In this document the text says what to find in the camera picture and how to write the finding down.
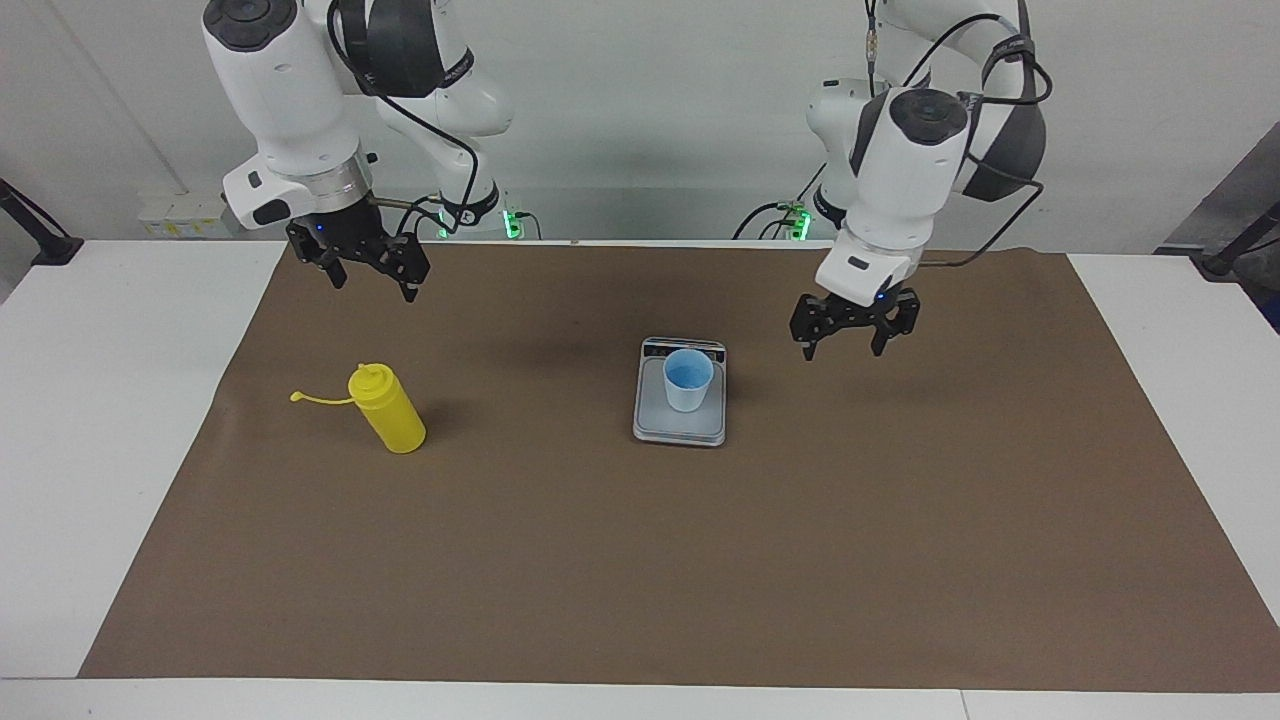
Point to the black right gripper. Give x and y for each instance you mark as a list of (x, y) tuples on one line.
[(345, 232)]

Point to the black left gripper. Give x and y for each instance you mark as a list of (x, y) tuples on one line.
[(858, 312)]

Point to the yellow squeeze bottle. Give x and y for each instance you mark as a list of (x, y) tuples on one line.
[(395, 420)]

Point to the light blue plastic cup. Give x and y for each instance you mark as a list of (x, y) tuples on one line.
[(688, 385)]

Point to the silver digital kitchen scale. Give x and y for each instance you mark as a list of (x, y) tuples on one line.
[(690, 428)]

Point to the brown paper mat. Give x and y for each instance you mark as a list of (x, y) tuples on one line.
[(640, 560)]

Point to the black stand clamp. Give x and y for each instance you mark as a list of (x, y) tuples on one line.
[(55, 248), (1225, 262)]

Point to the white wall socket strip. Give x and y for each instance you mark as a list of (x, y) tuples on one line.
[(185, 215)]

